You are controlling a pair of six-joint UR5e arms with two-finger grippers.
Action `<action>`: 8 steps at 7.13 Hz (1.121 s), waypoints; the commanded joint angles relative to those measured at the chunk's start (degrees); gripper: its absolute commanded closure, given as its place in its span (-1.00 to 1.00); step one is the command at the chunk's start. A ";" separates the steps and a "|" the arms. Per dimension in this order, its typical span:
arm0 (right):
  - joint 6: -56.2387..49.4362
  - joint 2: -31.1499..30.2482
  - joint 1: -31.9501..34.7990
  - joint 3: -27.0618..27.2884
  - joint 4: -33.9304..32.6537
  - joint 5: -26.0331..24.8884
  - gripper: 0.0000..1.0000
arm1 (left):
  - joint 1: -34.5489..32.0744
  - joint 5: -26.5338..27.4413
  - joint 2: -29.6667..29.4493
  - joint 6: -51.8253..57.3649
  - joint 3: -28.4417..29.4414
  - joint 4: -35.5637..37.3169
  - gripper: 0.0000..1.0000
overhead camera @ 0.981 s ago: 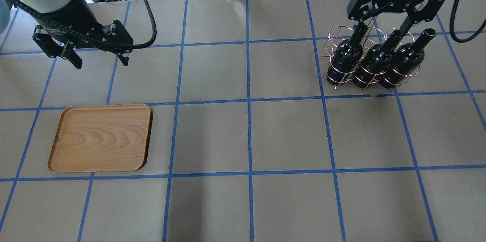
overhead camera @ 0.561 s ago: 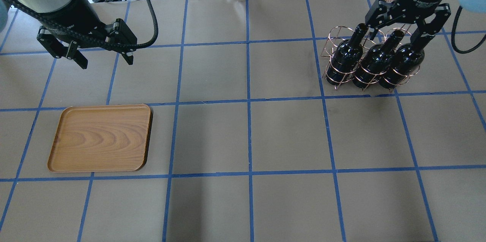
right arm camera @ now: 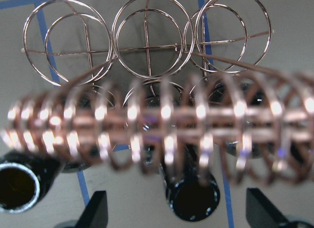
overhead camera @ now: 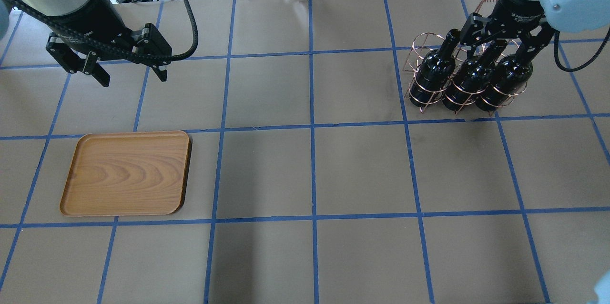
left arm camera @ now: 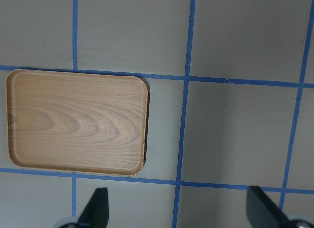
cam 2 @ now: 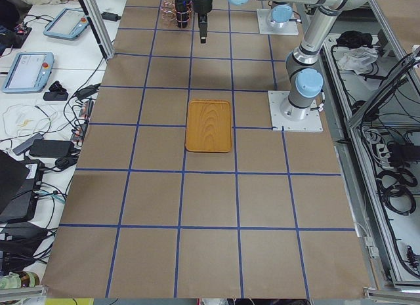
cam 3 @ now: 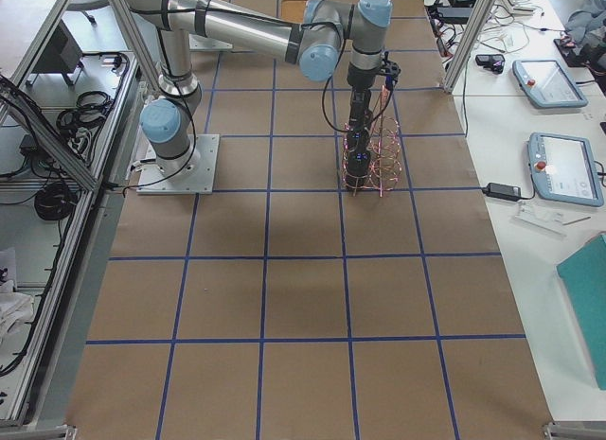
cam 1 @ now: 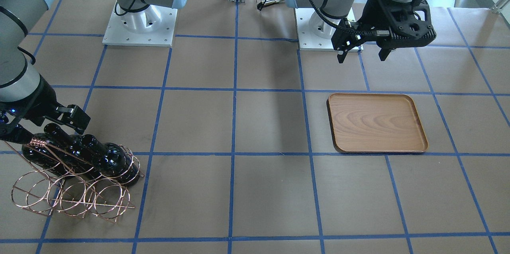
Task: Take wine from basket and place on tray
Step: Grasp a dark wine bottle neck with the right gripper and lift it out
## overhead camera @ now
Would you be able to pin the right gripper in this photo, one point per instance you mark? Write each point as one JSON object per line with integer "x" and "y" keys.
{"x": 520, "y": 10}

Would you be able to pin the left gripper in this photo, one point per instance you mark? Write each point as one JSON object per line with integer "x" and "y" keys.
{"x": 82, "y": 19}

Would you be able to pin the black wine bottle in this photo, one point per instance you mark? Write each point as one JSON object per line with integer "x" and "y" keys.
{"x": 472, "y": 77}
{"x": 511, "y": 73}
{"x": 434, "y": 72}

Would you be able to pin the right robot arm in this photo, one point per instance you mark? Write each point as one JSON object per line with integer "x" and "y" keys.
{"x": 574, "y": 16}

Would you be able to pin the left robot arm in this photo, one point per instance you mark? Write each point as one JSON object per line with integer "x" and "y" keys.
{"x": 55, "y": 7}

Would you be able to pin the wooden tray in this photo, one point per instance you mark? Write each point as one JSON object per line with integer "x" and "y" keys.
{"x": 127, "y": 174}

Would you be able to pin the copper wire bottle basket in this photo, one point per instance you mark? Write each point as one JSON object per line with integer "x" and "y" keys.
{"x": 486, "y": 63}

